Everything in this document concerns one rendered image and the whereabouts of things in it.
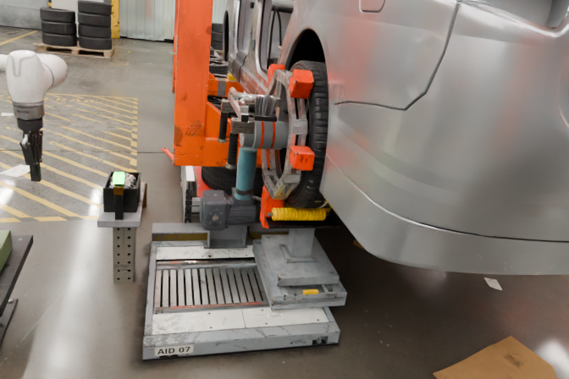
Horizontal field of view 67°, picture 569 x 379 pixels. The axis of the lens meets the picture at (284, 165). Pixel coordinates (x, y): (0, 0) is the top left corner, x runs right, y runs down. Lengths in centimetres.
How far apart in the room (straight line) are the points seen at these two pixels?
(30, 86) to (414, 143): 117
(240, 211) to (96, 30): 819
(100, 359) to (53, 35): 880
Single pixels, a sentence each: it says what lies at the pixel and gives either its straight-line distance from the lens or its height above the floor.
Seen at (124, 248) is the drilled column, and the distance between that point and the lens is 224.
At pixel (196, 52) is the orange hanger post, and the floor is 113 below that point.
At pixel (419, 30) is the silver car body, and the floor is 136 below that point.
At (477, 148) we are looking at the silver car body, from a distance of 104.
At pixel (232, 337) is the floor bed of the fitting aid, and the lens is 191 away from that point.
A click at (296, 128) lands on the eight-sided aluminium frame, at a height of 95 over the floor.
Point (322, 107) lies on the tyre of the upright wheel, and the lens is 165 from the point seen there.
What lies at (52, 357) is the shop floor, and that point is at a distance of 203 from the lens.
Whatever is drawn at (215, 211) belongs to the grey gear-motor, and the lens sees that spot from 225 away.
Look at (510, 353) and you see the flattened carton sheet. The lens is 240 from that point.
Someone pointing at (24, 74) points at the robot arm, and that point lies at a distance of 157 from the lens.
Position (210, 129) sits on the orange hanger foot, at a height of 72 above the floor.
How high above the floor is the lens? 136
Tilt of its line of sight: 20 degrees down
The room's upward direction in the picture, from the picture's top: 7 degrees clockwise
